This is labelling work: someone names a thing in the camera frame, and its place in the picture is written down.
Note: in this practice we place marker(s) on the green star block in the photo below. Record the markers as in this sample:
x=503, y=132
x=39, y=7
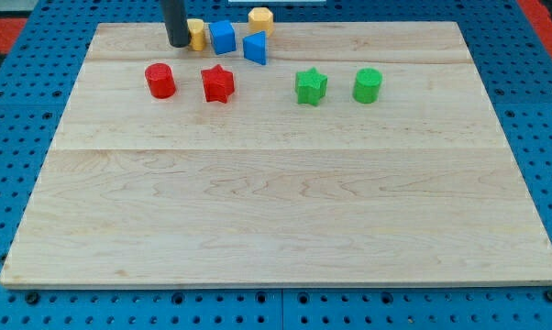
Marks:
x=310, y=86

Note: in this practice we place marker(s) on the red star block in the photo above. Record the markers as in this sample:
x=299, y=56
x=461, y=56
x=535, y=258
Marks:
x=218, y=84

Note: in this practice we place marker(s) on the blue triangular prism block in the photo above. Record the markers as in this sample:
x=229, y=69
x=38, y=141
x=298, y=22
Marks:
x=255, y=47

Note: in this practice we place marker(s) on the green cylinder block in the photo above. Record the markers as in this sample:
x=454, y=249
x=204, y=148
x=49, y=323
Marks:
x=367, y=85

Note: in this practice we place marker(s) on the blue cube block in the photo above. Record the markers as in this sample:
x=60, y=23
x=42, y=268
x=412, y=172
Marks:
x=223, y=37

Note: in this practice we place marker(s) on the red cylinder block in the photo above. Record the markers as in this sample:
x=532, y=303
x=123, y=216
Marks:
x=160, y=80

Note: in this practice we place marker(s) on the light wooden board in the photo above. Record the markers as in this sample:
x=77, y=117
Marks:
x=418, y=189

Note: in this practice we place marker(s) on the yellow hexagonal prism block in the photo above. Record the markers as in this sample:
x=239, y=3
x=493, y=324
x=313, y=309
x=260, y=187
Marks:
x=261, y=19

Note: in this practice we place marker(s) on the yellow cylinder block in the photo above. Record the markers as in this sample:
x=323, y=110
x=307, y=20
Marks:
x=196, y=29

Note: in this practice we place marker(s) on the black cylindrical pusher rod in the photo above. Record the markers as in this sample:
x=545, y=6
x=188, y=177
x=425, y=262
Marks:
x=175, y=21

